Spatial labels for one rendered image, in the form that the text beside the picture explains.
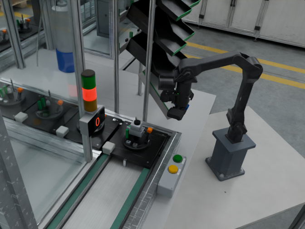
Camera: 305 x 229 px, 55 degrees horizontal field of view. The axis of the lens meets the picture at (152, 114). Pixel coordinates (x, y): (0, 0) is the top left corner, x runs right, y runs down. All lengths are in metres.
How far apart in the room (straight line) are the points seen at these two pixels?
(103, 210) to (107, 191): 0.09
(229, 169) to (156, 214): 0.41
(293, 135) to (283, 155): 1.66
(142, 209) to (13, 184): 0.91
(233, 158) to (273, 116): 2.18
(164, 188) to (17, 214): 0.96
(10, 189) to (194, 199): 1.11
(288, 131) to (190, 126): 1.84
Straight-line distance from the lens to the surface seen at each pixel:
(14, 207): 0.34
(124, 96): 1.89
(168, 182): 1.27
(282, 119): 3.55
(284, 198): 1.52
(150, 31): 1.31
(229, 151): 1.32
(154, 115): 1.75
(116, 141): 1.41
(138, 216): 1.17
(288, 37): 5.28
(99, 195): 1.28
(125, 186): 1.30
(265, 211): 1.43
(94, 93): 1.08
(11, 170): 0.30
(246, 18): 5.22
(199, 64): 1.10
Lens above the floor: 1.95
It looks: 38 degrees down
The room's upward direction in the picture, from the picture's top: 5 degrees clockwise
